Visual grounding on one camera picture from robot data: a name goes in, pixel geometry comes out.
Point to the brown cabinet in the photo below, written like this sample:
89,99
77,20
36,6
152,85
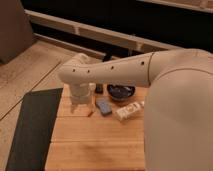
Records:
16,34

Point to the small black object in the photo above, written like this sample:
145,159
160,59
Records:
99,88

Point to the blue rectangular block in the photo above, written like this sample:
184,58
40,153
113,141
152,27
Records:
103,106

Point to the white wall shelf rail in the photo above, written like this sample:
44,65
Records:
99,34

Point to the black floor mat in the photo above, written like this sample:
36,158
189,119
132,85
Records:
33,131

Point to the dark ceramic bowl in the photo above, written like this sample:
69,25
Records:
120,93

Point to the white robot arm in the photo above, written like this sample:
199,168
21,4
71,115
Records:
178,111

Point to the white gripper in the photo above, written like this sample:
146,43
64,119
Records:
82,94

